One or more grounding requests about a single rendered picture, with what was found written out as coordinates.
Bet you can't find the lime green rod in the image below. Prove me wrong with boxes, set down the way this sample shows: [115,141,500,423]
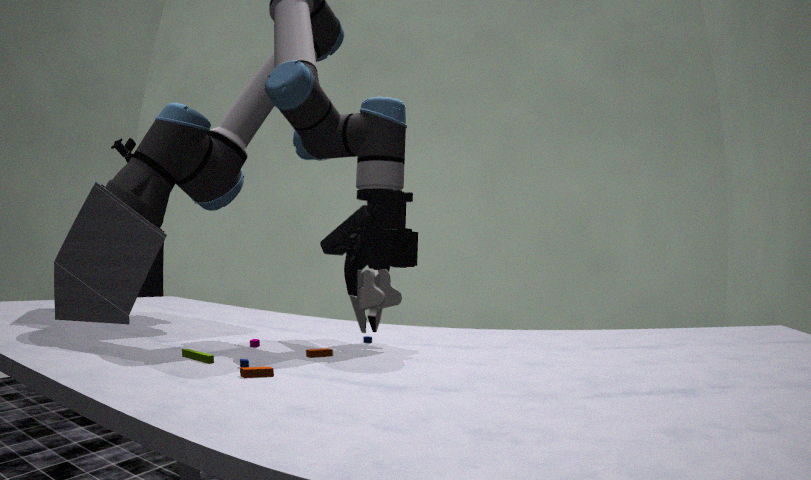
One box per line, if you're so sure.
[182,349,214,364]

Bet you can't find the orange rod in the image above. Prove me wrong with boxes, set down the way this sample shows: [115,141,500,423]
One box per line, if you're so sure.
[240,367,274,378]
[306,348,333,358]

